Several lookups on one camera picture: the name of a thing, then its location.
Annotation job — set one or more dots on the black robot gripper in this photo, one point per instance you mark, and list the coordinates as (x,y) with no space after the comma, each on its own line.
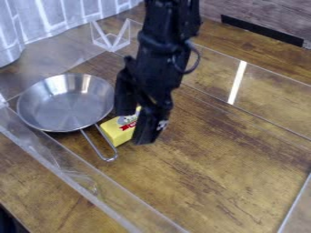
(145,83)

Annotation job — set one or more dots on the yellow butter block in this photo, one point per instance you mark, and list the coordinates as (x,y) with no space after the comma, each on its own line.
(119,128)

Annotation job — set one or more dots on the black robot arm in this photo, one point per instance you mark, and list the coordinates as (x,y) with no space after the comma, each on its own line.
(172,22)

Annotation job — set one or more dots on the silver metal frying pan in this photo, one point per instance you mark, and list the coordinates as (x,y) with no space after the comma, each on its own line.
(66,103)

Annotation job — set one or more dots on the white sheer curtain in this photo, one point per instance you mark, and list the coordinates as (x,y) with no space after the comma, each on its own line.
(31,20)

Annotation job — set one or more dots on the black strip on table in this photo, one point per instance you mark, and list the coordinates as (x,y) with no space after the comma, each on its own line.
(261,30)

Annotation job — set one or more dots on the clear acrylic barrier wall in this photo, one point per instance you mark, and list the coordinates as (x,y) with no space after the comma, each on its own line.
(229,170)

